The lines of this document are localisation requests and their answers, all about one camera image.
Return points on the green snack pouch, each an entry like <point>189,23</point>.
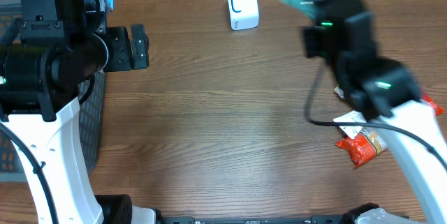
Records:
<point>339,92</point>

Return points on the grey plastic shopping basket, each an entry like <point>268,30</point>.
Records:
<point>91,112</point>

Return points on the orange spaghetti packet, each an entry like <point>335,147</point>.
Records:
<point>363,143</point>

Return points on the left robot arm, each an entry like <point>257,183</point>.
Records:
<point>54,46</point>

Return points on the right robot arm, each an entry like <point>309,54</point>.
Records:
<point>385,92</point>

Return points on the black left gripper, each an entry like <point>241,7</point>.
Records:
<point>139,47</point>

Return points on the white barcode scanner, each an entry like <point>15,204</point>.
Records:
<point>244,14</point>

